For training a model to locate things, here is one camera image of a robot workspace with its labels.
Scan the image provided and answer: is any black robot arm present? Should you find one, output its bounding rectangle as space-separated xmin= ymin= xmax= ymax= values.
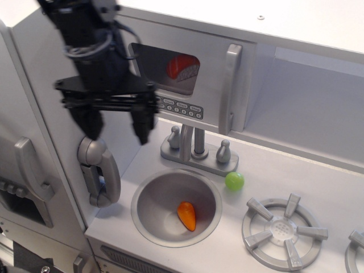
xmin=39 ymin=1 xmax=158 ymax=144

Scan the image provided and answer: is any grey fridge door handle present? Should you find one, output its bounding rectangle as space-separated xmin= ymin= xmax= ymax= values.
xmin=14 ymin=137 xmax=54 ymax=202

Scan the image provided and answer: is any orange toy carrot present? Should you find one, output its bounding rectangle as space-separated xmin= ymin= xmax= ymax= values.
xmin=177 ymin=201 xmax=196 ymax=231

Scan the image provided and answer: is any green toy ball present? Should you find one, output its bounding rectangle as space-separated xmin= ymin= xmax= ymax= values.
xmin=225 ymin=172 xmax=245 ymax=192

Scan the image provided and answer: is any silver stove burner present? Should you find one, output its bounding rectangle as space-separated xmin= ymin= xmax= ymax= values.
xmin=345 ymin=230 xmax=363 ymax=273
xmin=242 ymin=193 xmax=329 ymax=272

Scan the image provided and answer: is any grey toy telephone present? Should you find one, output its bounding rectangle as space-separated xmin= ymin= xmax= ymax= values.
xmin=77 ymin=137 xmax=121 ymax=208

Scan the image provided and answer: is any silver toy faucet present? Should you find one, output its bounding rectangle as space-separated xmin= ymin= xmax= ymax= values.
xmin=160 ymin=125 xmax=239 ymax=177

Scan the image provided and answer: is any grey fridge ice dispenser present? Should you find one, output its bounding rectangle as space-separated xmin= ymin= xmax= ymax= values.
xmin=1 ymin=177 xmax=53 ymax=228

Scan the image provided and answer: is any white toy microwave door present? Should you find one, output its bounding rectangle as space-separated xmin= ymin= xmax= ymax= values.
xmin=115 ymin=8 xmax=259 ymax=135

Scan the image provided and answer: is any silver round sink bowl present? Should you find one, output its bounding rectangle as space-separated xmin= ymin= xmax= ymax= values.
xmin=131 ymin=169 xmax=222 ymax=247

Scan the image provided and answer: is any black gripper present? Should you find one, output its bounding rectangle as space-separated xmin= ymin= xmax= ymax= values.
xmin=55 ymin=49 xmax=158 ymax=145

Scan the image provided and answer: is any grey oven door handle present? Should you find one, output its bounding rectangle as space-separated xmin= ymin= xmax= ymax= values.
xmin=73 ymin=256 xmax=85 ymax=273

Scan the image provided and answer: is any white toy kitchen cabinet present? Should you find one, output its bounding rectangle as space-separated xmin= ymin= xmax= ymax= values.
xmin=1 ymin=1 xmax=363 ymax=272

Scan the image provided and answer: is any salmon sushi toy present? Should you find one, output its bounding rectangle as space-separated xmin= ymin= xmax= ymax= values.
xmin=166 ymin=54 xmax=200 ymax=81

